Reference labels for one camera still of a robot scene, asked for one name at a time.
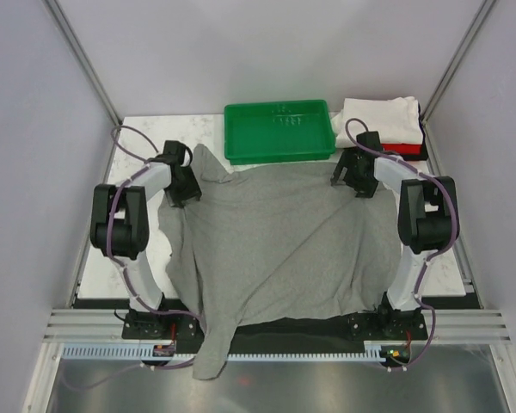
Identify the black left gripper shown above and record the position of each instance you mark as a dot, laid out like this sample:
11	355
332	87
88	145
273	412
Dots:
192	191

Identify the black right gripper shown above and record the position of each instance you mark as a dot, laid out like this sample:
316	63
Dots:
348	161

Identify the grey t-shirt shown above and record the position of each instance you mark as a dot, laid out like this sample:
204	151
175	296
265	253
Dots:
275	241

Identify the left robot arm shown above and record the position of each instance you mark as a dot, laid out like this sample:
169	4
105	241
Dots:
120	229

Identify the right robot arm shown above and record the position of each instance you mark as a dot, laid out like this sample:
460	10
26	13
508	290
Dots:
427	220

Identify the red folded t-shirt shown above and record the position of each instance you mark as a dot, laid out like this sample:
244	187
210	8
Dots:
403	149

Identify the white folded t-shirt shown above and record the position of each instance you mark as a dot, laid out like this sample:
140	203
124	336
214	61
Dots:
396	120

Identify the black folded t-shirt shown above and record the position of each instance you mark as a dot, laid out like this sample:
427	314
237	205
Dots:
424	154

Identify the green plastic tray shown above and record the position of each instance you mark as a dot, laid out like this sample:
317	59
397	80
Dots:
278	132

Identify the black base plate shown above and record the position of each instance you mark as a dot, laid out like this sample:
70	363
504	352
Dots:
347	333

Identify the white slotted cable duct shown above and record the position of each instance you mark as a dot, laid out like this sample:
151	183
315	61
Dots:
150	352

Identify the left aluminium frame post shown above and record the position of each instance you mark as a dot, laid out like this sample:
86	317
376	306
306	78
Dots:
65	28

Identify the aluminium frame post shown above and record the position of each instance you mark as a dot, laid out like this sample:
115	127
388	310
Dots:
466	43
65	28

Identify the right aluminium frame post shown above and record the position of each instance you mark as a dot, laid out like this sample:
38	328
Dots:
466	43

